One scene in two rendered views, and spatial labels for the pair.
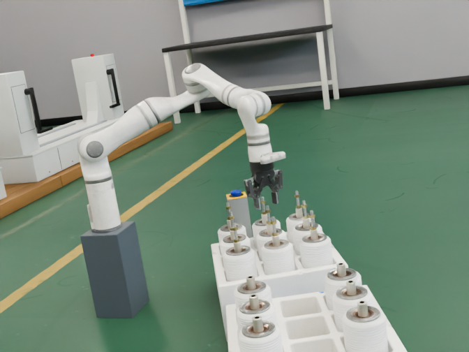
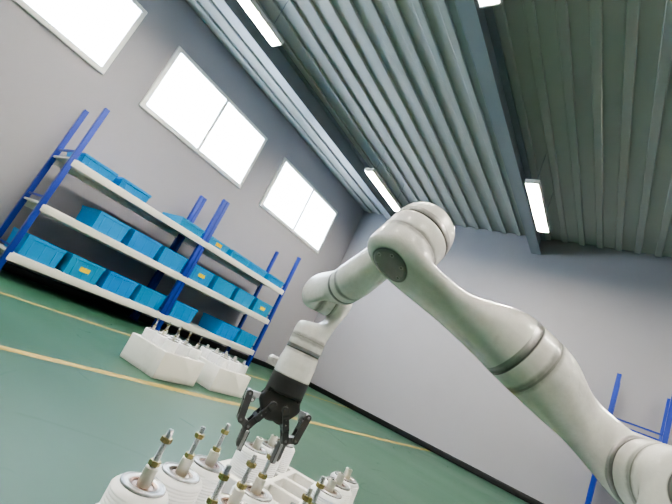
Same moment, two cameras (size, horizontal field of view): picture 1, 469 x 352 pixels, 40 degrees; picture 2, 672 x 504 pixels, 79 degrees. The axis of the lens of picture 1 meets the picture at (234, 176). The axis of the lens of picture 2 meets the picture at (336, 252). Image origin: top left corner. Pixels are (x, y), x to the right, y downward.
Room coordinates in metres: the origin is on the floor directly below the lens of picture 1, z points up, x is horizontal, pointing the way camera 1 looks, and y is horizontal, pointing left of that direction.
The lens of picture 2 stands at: (2.76, 0.18, 0.55)
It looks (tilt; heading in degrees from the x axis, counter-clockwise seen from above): 14 degrees up; 201
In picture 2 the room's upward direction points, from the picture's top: 25 degrees clockwise
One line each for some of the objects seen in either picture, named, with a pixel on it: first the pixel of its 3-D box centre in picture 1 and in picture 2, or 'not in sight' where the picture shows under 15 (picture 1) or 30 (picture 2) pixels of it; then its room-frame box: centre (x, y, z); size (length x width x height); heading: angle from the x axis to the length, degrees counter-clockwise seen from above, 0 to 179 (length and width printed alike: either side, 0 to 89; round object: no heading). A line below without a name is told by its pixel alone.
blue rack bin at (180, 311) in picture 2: not in sight; (173, 307); (-2.06, -3.42, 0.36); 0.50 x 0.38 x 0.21; 72
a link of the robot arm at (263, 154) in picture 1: (263, 150); (296, 360); (1.96, -0.10, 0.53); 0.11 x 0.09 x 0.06; 34
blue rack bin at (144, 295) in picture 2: not in sight; (141, 293); (-1.58, -3.61, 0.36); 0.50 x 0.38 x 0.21; 72
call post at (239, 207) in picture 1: (241, 236); not in sight; (2.26, 0.00, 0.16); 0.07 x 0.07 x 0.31; 4
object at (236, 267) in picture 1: (242, 279); not in sight; (1.85, 0.02, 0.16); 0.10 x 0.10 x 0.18
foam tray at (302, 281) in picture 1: (276, 279); not in sight; (1.97, -0.09, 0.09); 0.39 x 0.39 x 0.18; 4
